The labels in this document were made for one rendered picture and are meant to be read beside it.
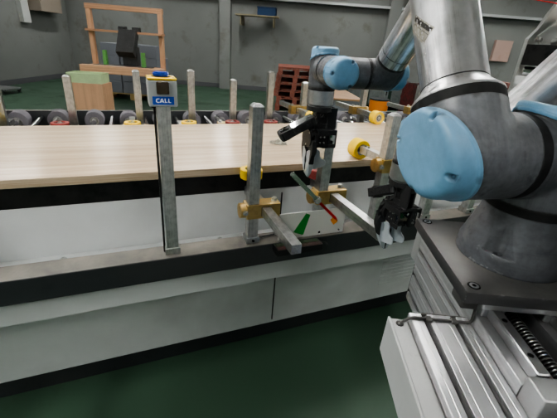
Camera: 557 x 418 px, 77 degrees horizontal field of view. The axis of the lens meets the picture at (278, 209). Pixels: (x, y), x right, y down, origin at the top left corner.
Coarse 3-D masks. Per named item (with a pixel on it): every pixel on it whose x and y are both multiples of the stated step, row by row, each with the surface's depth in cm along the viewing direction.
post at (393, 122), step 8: (392, 112) 120; (392, 120) 119; (400, 120) 120; (392, 128) 120; (384, 136) 124; (392, 136) 122; (384, 144) 124; (392, 144) 123; (384, 152) 125; (392, 152) 125; (376, 176) 130; (384, 176) 128; (376, 184) 130; (384, 184) 130; (376, 200) 132; (376, 208) 134
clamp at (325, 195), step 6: (330, 186) 125; (336, 186) 126; (318, 192) 119; (324, 192) 120; (330, 192) 121; (336, 192) 122; (342, 192) 123; (312, 198) 120; (324, 198) 121; (318, 204) 122
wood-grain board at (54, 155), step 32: (0, 128) 152; (32, 128) 156; (64, 128) 160; (96, 128) 164; (128, 128) 168; (192, 128) 177; (224, 128) 182; (352, 128) 205; (384, 128) 212; (0, 160) 117; (32, 160) 119; (64, 160) 121; (96, 160) 123; (128, 160) 126; (192, 160) 131; (224, 160) 134; (288, 160) 139; (352, 160) 146
